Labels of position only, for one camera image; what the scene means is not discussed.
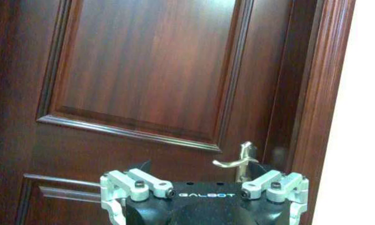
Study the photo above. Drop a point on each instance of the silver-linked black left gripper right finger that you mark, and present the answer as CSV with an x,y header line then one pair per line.
x,y
284,185

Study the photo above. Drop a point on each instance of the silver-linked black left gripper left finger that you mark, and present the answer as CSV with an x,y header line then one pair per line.
x,y
125,182

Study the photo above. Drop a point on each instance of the dark red-brown wooden door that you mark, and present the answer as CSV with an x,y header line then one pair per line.
x,y
143,70

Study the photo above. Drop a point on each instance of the red-brown wooden door frame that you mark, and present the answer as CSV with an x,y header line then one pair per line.
x,y
325,93

